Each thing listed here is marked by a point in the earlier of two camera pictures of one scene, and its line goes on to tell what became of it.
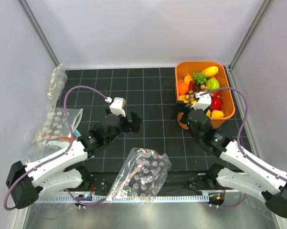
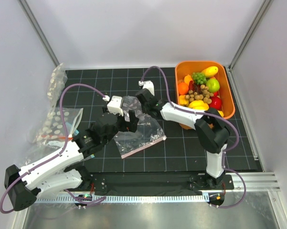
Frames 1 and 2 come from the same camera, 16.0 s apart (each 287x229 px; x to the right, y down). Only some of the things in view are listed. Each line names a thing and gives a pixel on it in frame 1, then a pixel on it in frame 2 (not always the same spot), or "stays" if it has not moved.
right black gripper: (180, 107) -> (143, 107)
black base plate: (192, 181) stays
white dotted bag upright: (58, 78) stays
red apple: (216, 103) stays
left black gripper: (136, 121) stays
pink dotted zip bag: (141, 176) -> (149, 132)
